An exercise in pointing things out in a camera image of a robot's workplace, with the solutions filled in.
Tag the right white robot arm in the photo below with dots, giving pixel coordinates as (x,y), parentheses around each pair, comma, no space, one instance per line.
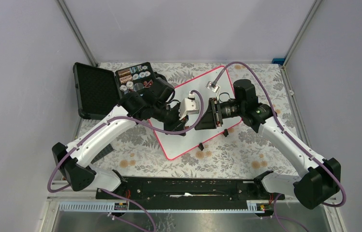
(318,178)

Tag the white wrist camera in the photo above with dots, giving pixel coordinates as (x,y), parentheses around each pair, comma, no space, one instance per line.
(189,106)
(213,87)

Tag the black poker chip case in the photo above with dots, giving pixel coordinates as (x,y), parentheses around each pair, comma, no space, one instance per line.
(98,90)

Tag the white slotted cable duct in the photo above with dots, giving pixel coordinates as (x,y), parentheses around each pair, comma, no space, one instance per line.
(163,207)

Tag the floral patterned table mat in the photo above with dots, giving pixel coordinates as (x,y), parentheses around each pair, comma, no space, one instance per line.
(242,155)

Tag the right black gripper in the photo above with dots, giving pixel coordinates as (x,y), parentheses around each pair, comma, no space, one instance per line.
(211,118)

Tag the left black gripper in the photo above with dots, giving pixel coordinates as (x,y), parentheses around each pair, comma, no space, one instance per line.
(177,125)

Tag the blue corner bracket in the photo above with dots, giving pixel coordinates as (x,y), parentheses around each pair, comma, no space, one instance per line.
(278,61)

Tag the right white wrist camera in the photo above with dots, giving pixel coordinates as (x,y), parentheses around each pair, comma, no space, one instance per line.
(213,87)

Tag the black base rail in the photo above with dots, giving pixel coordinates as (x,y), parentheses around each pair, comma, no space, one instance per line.
(159,189)

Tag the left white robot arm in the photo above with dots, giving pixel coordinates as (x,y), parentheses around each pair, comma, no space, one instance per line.
(149,106)

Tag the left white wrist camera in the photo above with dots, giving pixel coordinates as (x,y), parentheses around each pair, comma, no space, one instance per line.
(189,106)

